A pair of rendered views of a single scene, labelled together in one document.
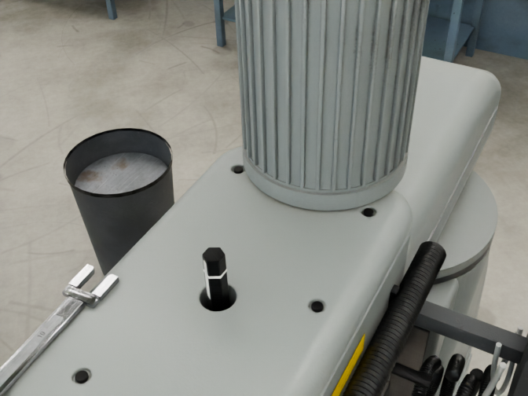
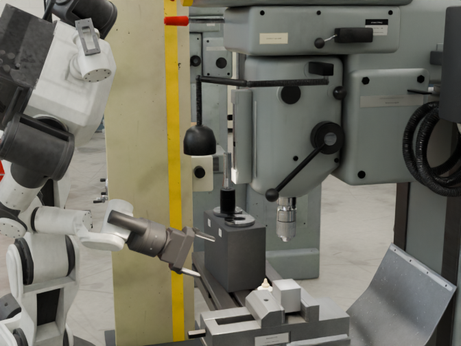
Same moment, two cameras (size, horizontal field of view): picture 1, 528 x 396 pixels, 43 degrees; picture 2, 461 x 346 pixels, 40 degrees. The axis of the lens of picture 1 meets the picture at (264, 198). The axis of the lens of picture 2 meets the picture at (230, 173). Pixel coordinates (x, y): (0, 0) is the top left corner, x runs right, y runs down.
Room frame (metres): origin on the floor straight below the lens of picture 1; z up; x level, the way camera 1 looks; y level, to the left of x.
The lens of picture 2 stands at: (-0.66, -0.91, 1.70)
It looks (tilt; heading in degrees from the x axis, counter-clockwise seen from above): 13 degrees down; 46
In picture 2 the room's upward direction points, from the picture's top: straight up
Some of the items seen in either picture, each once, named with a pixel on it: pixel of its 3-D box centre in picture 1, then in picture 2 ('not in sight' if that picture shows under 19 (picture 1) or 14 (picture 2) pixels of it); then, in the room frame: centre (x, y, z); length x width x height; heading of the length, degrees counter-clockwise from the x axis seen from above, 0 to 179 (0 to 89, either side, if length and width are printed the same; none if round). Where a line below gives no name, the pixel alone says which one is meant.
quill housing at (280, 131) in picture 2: not in sight; (289, 123); (0.44, 0.05, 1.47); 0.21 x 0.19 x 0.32; 60
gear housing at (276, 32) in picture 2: not in sight; (307, 29); (0.47, 0.03, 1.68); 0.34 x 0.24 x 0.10; 150
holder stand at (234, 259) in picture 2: not in sight; (233, 245); (0.62, 0.41, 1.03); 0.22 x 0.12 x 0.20; 66
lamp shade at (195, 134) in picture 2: not in sight; (199, 139); (0.24, 0.14, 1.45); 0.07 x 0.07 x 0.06
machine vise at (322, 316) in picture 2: not in sight; (274, 319); (0.41, 0.06, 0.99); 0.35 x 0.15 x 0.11; 152
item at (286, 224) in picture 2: not in sight; (286, 223); (0.44, 0.05, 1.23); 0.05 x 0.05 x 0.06
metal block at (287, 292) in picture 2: not in sight; (286, 295); (0.43, 0.04, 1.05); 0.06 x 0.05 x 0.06; 62
